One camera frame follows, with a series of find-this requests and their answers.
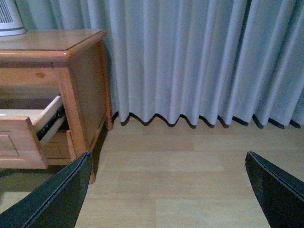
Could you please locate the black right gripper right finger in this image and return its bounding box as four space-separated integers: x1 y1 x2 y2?
245 152 304 228

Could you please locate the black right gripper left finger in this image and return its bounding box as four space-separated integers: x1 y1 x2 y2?
0 152 92 228

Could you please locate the wooden drawer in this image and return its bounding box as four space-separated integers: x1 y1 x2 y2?
0 95 66 169
43 130 76 165

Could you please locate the wooden nightstand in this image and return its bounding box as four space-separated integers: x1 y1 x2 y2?
0 29 114 185

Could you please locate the grey curtain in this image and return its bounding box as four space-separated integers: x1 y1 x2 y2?
16 0 304 126

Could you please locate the white slatted cylinder device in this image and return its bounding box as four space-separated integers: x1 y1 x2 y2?
0 0 26 37

